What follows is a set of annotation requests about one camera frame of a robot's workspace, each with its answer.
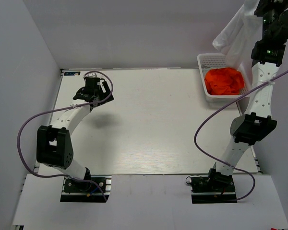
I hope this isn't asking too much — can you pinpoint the white t shirt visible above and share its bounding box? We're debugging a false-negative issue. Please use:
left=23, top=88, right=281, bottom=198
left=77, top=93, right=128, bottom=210
left=212, top=0, right=262, bottom=69

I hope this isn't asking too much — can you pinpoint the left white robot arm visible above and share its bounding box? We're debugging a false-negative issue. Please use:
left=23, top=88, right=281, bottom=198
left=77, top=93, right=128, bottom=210
left=36, top=77, right=114, bottom=191

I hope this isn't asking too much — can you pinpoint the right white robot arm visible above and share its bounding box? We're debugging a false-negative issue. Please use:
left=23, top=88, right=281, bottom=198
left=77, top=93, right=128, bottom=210
left=207, top=0, right=288, bottom=191

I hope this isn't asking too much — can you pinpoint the blue table label sticker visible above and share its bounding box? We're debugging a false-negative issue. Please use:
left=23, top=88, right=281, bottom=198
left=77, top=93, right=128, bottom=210
left=63, top=71, right=81, bottom=76

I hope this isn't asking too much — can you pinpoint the orange t shirt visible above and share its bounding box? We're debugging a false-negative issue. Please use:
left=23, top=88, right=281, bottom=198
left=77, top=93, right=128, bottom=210
left=204, top=68, right=245, bottom=95

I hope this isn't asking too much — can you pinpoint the white plastic basket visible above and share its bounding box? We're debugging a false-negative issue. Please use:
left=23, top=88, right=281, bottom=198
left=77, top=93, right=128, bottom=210
left=197, top=53, right=250, bottom=103

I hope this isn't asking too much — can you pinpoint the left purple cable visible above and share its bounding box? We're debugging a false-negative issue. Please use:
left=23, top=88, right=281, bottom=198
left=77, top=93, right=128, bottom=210
left=18, top=71, right=114, bottom=202

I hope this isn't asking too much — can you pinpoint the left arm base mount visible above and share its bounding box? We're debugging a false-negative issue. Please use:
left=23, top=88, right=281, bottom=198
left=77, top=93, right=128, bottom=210
left=60, top=175, right=112, bottom=203

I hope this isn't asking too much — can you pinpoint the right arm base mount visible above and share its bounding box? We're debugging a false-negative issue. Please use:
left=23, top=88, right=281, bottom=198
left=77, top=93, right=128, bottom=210
left=186, top=175, right=237, bottom=204

